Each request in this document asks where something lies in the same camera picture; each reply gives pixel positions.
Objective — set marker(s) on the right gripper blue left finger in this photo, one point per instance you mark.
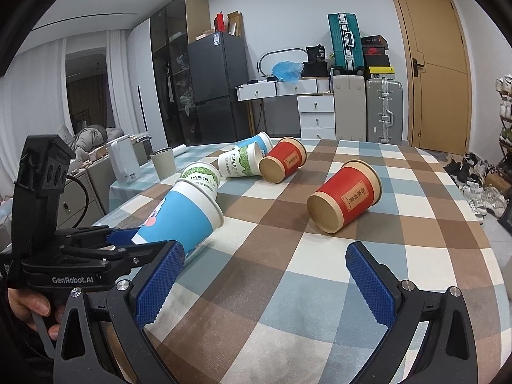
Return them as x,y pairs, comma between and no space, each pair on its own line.
155,280

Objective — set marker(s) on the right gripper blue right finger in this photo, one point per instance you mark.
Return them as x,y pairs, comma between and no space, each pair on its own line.
375,281

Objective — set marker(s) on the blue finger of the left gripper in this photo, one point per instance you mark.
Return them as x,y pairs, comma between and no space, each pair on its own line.
121,237

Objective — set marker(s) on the blue bunny paper cup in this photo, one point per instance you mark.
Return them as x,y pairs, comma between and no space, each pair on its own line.
186,215

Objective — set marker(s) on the beige tumbler cup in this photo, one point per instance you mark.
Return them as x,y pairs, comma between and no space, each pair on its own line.
164,163

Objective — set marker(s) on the near green leaf paper cup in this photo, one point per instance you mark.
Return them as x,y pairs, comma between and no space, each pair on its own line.
204,175

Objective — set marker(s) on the green leaf paper cup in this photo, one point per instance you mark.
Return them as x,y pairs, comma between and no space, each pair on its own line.
241,162
204,175

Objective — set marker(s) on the near red paper cup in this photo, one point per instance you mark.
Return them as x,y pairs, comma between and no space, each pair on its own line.
350,192

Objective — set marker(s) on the red paper cup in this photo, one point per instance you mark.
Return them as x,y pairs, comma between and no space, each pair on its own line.
350,192
286,157

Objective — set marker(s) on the far green leaf paper cup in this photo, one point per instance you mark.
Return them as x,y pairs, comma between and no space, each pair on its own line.
241,162

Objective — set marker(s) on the far blue paper cup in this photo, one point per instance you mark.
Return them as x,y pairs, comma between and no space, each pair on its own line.
262,139

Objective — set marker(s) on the far red paper cup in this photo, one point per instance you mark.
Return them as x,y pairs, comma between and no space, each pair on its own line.
286,157

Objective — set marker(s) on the person's left hand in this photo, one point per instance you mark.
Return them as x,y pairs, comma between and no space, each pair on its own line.
25,303

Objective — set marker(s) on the grey cabinet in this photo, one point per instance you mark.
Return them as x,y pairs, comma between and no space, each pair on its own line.
97,179

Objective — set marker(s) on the white appliance on table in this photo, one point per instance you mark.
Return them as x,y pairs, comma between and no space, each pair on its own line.
123,160

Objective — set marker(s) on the grey jacket pile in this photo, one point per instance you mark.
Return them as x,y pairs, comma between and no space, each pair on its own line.
89,138

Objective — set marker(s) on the black refrigerator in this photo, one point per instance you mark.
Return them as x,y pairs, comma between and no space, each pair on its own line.
218,66

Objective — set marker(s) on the silver aluminium suitcase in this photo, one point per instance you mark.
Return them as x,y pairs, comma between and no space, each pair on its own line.
385,111

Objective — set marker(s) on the white drawer desk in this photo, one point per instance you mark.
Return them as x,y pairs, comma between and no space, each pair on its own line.
304,108

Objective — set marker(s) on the beige suitcase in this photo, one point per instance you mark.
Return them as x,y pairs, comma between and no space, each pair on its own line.
350,107

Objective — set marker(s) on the dark glass cabinet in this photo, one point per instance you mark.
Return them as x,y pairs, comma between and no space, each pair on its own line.
172,29

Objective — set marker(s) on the oval mirror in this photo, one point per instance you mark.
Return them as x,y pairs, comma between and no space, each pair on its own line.
267,60

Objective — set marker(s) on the blue plastic bag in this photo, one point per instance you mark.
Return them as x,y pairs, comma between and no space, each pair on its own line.
288,71

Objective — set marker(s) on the stacked shoe boxes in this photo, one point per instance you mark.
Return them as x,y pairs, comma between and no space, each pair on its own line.
375,53

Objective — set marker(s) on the black bag on desk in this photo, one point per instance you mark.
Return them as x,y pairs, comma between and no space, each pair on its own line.
316,65

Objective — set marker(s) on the shoe rack with shoes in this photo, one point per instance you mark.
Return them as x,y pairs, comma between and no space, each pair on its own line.
503,88

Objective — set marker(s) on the wooden door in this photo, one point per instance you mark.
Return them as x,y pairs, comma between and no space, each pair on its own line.
438,75

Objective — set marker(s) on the teal suitcase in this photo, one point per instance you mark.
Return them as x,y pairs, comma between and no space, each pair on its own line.
346,43

